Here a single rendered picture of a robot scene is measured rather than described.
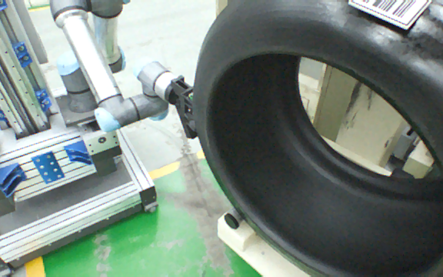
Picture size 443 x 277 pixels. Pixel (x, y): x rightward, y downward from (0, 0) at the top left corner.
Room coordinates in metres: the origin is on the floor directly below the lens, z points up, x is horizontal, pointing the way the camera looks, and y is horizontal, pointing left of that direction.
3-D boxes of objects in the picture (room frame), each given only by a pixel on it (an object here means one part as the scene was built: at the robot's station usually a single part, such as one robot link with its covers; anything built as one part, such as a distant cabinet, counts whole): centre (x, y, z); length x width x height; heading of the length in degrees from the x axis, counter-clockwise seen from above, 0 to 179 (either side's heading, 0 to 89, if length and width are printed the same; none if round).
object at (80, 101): (1.15, 0.61, 0.77); 0.15 x 0.15 x 0.10
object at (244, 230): (0.54, -0.15, 0.83); 0.36 x 0.09 x 0.06; 136
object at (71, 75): (1.15, 0.61, 0.88); 0.13 x 0.12 x 0.14; 125
